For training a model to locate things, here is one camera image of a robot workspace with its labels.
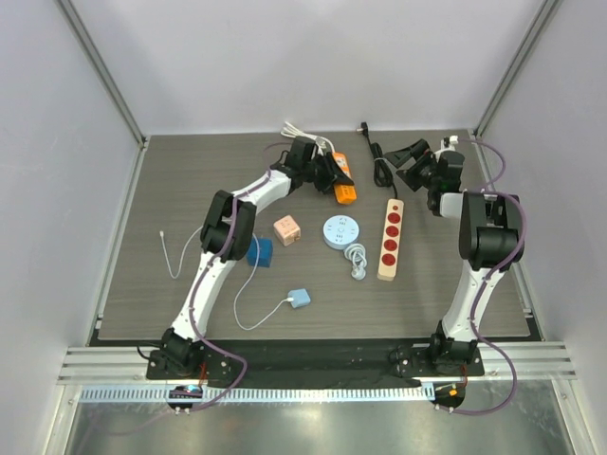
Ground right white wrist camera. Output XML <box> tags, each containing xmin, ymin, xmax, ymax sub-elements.
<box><xmin>440</xmin><ymin>135</ymin><xmax>459</xmax><ymax>152</ymax></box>

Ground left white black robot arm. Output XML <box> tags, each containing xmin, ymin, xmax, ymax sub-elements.
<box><xmin>149</xmin><ymin>136</ymin><xmax>354</xmax><ymax>379</ymax></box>

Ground blue cube socket adapter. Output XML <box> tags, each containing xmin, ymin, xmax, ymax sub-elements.
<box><xmin>246</xmin><ymin>237</ymin><xmax>273</xmax><ymax>268</ymax></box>

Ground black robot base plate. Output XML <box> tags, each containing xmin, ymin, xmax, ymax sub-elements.
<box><xmin>146</xmin><ymin>338</ymin><xmax>485</xmax><ymax>390</ymax></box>

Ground light blue round power socket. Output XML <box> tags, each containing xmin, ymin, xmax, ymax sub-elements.
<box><xmin>322</xmin><ymin>215</ymin><xmax>367</xmax><ymax>281</ymax></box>

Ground white slotted cable duct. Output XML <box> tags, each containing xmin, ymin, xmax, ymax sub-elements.
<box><xmin>79</xmin><ymin>384</ymin><xmax>434</xmax><ymax>405</ymax></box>

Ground beige cube socket adapter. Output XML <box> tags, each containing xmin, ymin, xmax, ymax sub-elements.
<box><xmin>273</xmin><ymin>215</ymin><xmax>302</xmax><ymax>246</ymax></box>

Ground light blue charger plug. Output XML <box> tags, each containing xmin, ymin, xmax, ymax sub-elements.
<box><xmin>287</xmin><ymin>288</ymin><xmax>311</xmax><ymax>309</ymax></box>

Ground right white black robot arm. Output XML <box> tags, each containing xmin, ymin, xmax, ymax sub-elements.
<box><xmin>384</xmin><ymin>136</ymin><xmax>526</xmax><ymax>378</ymax></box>

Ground orange power strip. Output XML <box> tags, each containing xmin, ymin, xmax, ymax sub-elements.
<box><xmin>333</xmin><ymin>183</ymin><xmax>358</xmax><ymax>205</ymax></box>

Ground black power cord with plug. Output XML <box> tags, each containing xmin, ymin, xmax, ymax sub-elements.
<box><xmin>355</xmin><ymin>121</ymin><xmax>400</xmax><ymax>200</ymax></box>

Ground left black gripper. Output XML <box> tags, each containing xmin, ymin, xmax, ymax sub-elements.
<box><xmin>301</xmin><ymin>152</ymin><xmax>352</xmax><ymax>194</ymax></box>

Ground beige power strip red sockets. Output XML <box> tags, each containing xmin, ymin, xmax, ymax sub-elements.
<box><xmin>377</xmin><ymin>199</ymin><xmax>404</xmax><ymax>282</ymax></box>

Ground thin white charging cable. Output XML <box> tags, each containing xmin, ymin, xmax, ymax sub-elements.
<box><xmin>158</xmin><ymin>226</ymin><xmax>291</xmax><ymax>332</ymax></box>

